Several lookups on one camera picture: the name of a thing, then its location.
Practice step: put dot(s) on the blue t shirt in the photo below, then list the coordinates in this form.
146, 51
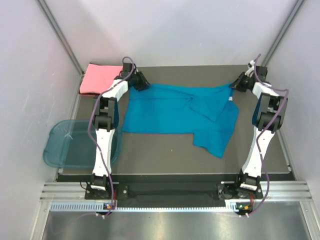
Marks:
208, 113

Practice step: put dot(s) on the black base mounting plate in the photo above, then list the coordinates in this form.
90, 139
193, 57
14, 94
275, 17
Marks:
213, 190

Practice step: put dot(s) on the blue translucent plastic bin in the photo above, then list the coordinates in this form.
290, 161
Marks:
69, 146

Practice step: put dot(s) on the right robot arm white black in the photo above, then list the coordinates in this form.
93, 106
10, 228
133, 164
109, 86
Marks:
267, 119

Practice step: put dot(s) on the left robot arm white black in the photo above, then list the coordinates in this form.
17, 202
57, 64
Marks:
105, 117

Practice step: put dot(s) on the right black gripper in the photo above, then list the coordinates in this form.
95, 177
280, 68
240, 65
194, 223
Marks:
237, 84

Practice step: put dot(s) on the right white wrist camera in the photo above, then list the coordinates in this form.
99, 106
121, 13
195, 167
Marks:
251, 69

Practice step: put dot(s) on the grey slotted cable duct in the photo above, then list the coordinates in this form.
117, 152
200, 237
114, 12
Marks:
104, 207

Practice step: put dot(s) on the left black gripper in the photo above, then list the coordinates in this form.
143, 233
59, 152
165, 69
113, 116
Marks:
143, 83

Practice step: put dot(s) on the pink folded t shirt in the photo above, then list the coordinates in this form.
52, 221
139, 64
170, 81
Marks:
107, 74

